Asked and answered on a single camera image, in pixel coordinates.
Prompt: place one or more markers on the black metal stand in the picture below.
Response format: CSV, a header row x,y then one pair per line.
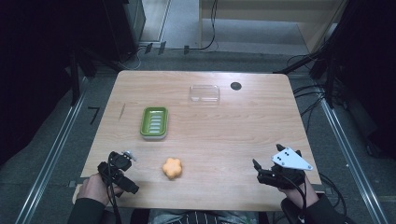
x,y
327,68
75,77

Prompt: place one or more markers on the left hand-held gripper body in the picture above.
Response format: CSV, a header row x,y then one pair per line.
x,y
120,163

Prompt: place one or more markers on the dark cabinet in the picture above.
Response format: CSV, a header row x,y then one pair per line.
x,y
124,28

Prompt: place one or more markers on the person's left hand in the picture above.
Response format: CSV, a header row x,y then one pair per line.
x,y
93,189

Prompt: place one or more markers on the metal floor rail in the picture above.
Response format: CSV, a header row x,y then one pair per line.
x,y
351,158
53,149

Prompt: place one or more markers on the dark round table grommet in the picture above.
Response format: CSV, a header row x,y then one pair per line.
x,y
236,86

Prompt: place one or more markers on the person's patterned clothing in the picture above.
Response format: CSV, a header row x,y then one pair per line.
x,y
202,217

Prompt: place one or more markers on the orange flower-shaped soap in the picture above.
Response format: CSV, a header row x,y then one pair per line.
x,y
172,168

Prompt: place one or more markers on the clear plastic lid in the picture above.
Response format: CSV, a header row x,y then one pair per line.
x,y
205,94

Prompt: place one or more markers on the light wooden shelf unit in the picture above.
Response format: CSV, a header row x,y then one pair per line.
x,y
274,9

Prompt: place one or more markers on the green soap dish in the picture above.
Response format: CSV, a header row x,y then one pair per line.
x,y
154,123

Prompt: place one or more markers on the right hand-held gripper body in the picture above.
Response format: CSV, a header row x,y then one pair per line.
x,y
285,174

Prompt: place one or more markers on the person's right hand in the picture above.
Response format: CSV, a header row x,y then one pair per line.
x,y
295,196

